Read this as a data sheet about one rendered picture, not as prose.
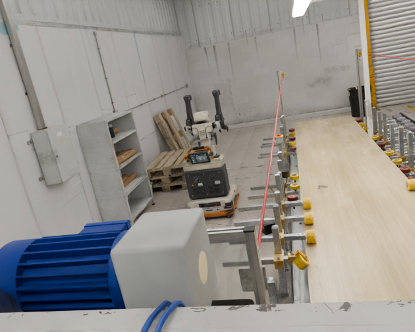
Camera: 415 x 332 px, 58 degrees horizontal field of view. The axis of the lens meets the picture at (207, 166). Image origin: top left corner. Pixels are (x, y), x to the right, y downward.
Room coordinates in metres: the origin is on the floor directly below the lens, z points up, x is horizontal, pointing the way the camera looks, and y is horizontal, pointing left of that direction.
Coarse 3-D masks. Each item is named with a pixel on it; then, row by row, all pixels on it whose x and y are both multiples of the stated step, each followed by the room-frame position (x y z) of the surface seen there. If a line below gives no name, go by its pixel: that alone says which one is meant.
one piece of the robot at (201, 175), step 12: (216, 156) 4.85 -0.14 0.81; (192, 168) 4.78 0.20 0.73; (204, 168) 4.74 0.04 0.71; (216, 168) 4.72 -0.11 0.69; (192, 180) 4.79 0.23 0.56; (204, 180) 4.75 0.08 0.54; (216, 180) 4.71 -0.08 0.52; (228, 180) 4.86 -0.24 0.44; (192, 192) 4.80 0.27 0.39; (204, 192) 4.76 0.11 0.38; (216, 192) 4.72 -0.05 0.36; (228, 192) 4.73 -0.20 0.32
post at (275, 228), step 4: (272, 228) 1.84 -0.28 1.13; (276, 228) 1.84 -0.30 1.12; (272, 232) 1.84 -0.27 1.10; (276, 232) 1.84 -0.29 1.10; (276, 236) 1.84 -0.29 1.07; (276, 240) 1.84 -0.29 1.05; (280, 240) 1.85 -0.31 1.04; (276, 244) 1.84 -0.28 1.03; (280, 244) 1.83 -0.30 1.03; (276, 248) 1.84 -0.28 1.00; (280, 248) 1.83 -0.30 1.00; (276, 252) 1.84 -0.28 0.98; (280, 252) 1.83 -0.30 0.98; (280, 272) 1.84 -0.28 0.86; (284, 272) 1.83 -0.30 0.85; (280, 276) 1.84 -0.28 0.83; (284, 276) 1.83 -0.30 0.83; (280, 280) 1.84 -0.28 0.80; (284, 280) 1.83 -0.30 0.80; (280, 284) 1.84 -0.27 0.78; (284, 284) 1.84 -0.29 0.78; (284, 288) 1.84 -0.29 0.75; (284, 292) 1.84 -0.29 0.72
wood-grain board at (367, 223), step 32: (320, 128) 4.88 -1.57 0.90; (352, 128) 4.54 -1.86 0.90; (320, 160) 3.54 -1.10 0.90; (352, 160) 3.35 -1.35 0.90; (384, 160) 3.18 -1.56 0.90; (320, 192) 2.73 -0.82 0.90; (352, 192) 2.61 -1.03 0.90; (384, 192) 2.50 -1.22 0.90; (320, 224) 2.22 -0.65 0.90; (352, 224) 2.13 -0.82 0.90; (384, 224) 2.06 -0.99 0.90; (320, 256) 1.84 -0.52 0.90; (352, 256) 1.78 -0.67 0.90; (384, 256) 1.73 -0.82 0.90; (320, 288) 1.57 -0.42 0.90; (352, 288) 1.52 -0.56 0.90; (384, 288) 1.48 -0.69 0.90
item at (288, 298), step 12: (288, 156) 4.57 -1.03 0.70; (288, 168) 4.10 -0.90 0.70; (288, 180) 3.69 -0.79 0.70; (288, 228) 2.64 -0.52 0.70; (288, 240) 2.45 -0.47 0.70; (288, 252) 2.29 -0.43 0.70; (288, 264) 2.15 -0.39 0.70; (288, 276) 2.02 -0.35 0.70; (288, 288) 1.90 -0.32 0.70; (288, 300) 1.79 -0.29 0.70
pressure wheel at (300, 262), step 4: (296, 256) 1.78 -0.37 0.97; (300, 256) 1.76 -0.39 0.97; (296, 260) 1.77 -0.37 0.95; (300, 260) 1.75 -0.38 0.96; (304, 260) 1.75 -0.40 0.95; (308, 260) 1.78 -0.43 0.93; (296, 264) 1.76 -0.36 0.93; (300, 264) 1.75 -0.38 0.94; (304, 264) 1.74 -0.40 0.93; (308, 264) 1.75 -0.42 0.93; (300, 268) 1.75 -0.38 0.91; (304, 268) 1.76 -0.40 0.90
